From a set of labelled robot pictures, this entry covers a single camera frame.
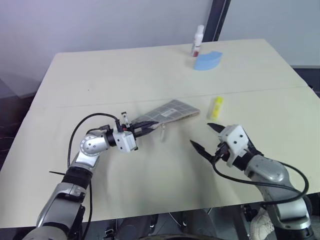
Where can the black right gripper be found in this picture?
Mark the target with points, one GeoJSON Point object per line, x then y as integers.
{"type": "Point", "coordinates": [221, 151]}

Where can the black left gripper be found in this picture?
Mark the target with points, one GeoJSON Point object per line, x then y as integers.
{"type": "Point", "coordinates": [133, 130]}

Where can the grey grid pouch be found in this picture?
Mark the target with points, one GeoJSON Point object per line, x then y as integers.
{"type": "Point", "coordinates": [172, 112]}

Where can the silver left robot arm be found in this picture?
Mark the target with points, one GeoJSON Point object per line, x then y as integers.
{"type": "Point", "coordinates": [90, 146]}

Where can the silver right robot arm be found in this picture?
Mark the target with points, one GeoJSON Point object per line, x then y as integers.
{"type": "Point", "coordinates": [272, 175]}

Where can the yellow highlighter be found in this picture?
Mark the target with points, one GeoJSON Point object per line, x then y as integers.
{"type": "Point", "coordinates": [215, 107]}

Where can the blue folded cloth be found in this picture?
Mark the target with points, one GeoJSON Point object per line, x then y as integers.
{"type": "Point", "coordinates": [207, 61]}

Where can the white spray bottle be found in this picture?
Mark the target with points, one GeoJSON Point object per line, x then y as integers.
{"type": "Point", "coordinates": [197, 40]}

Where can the white sneaker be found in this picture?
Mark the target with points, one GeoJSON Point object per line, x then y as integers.
{"type": "Point", "coordinates": [262, 222]}

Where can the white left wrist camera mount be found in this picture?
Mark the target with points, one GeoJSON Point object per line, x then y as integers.
{"type": "Point", "coordinates": [124, 141]}

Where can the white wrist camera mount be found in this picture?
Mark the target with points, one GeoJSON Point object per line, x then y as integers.
{"type": "Point", "coordinates": [235, 142]}
{"type": "Point", "coordinates": [124, 141]}

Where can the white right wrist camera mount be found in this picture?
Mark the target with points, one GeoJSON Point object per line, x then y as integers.
{"type": "Point", "coordinates": [235, 142]}

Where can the dark vertical post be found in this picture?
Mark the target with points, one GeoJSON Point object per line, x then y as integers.
{"type": "Point", "coordinates": [217, 20]}

